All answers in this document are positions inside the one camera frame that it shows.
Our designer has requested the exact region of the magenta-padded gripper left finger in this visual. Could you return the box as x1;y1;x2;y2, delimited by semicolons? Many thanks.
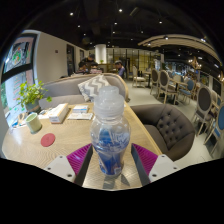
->
43;143;94;187

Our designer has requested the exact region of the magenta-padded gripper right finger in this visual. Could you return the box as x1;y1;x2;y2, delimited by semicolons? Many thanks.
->
130;143;181;187

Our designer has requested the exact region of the clear blue-label drink bottle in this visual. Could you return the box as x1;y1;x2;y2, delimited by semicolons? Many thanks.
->
89;85;132;178

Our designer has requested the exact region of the flat round red coaster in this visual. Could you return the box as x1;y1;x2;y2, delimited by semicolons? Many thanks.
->
40;132;57;148

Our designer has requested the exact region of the grey tufted armchair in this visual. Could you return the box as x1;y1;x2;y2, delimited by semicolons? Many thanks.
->
129;103;196;162

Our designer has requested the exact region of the white printed leaflet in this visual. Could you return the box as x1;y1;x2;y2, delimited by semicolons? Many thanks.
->
67;112;94;121

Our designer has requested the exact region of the white tissue box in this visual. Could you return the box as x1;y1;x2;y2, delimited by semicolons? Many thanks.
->
48;102;70;125

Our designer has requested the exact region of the white blue card packet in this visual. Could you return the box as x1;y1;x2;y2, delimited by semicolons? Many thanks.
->
72;104;90;114

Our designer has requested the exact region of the white picture sheet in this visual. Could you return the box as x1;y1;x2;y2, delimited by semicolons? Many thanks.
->
37;108;53;120

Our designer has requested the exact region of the light green mug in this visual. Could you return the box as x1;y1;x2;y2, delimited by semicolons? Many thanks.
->
25;112;43;135

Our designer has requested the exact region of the grey white chevron pillow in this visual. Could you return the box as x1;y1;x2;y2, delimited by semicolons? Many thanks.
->
77;74;111;103

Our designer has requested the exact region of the green potted plant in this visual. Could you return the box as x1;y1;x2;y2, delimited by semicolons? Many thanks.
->
16;79;53;113

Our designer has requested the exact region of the person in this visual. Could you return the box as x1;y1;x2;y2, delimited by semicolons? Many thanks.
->
77;60;88;75
83;53;99;73
114;59;126;78

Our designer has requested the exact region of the white round pillar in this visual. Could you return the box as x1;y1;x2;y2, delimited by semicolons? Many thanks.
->
94;43;108;64

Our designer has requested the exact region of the round food window poster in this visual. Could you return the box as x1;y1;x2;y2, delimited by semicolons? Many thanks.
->
2;34;36;76

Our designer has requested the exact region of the group of ceiling spotlights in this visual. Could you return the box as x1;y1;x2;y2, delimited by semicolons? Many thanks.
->
68;8;208;43

